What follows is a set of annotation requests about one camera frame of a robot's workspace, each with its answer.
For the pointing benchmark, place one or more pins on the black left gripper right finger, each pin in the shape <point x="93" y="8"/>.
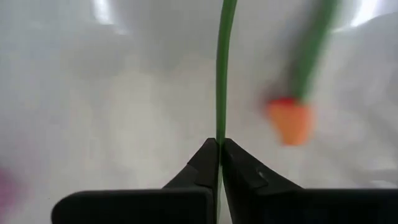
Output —
<point x="264" y="205"/>

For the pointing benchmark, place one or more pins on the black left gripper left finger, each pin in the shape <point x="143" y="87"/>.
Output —
<point x="186" y="205"/>

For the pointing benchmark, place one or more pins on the orange artificial tulip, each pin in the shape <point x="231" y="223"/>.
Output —
<point x="290" y="124"/>

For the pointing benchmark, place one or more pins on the green artificial flower stem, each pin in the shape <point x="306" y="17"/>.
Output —
<point x="222" y="77"/>

